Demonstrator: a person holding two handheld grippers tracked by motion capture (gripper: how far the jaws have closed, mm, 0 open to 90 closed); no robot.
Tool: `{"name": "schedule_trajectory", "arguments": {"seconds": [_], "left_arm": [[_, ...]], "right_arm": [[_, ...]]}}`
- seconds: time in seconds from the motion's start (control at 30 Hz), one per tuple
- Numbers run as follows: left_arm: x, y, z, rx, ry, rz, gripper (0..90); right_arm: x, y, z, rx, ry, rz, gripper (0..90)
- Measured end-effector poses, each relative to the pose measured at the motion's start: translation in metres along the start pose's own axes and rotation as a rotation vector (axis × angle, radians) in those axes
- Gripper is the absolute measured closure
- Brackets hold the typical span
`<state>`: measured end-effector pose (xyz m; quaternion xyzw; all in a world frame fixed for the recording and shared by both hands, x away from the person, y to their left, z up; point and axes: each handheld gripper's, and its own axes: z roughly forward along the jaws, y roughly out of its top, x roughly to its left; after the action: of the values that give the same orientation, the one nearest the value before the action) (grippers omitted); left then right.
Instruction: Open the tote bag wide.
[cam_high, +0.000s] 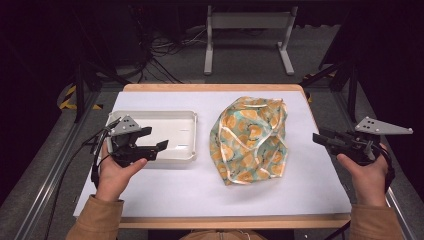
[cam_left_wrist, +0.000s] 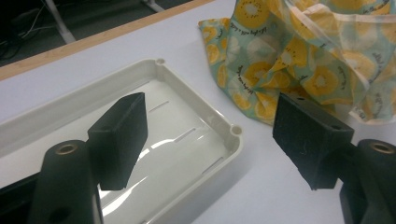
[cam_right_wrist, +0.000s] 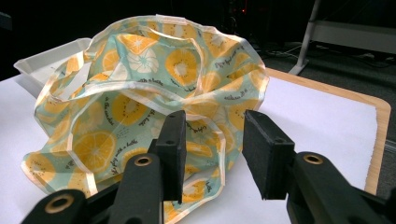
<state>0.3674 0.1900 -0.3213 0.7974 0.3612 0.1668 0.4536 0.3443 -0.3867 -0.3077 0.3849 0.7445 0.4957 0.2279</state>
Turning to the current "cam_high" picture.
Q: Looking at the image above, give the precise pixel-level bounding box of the bundle of floor cables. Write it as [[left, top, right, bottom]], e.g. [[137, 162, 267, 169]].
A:
[[133, 13, 209, 84]]

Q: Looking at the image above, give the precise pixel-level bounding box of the person's lap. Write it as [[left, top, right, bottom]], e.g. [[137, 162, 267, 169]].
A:
[[179, 229, 268, 240]]

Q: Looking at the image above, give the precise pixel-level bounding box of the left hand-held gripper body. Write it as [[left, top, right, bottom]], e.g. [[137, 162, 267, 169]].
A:
[[105, 114, 158, 168]]

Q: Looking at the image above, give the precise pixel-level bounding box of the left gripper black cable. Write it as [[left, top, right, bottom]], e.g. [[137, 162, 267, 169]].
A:
[[43, 119, 116, 240]]

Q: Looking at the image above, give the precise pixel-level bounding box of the white table sheet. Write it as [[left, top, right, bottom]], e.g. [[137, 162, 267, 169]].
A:
[[73, 90, 353, 218]]

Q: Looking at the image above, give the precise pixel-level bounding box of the person's right hand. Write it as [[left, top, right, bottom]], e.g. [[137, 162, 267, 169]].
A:
[[336, 143, 390, 208]]

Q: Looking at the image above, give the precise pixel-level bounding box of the white metal stand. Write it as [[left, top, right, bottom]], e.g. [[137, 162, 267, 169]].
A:
[[203, 4, 299, 76]]

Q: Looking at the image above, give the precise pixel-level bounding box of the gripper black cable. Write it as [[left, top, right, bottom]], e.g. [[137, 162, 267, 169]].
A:
[[43, 119, 116, 240], [374, 142, 397, 194]]

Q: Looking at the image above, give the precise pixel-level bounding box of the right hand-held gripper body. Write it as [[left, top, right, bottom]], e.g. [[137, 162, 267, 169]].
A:
[[328, 115, 414, 167]]

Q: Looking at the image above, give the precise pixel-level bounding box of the yellow black hazard tape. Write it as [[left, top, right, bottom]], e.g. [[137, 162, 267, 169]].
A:
[[58, 84, 103, 111]]

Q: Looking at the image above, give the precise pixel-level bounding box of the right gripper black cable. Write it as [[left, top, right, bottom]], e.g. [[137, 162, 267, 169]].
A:
[[374, 142, 397, 194]]

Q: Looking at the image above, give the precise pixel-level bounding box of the white plastic tray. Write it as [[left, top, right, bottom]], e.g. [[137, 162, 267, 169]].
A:
[[105, 110, 198, 164]]

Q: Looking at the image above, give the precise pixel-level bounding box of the orange print cloth bag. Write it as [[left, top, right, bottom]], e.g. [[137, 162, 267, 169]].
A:
[[209, 96, 289, 187]]

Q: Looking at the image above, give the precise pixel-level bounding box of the black metal stand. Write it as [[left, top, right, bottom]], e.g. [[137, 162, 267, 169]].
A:
[[299, 59, 360, 122], [70, 58, 132, 124]]

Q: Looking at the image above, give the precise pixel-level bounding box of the person's left hand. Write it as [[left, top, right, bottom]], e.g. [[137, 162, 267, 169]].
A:
[[94, 142, 148, 203]]

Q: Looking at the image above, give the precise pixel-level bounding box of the aluminium rail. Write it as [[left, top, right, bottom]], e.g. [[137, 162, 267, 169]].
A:
[[333, 91, 418, 240], [13, 91, 102, 240]]

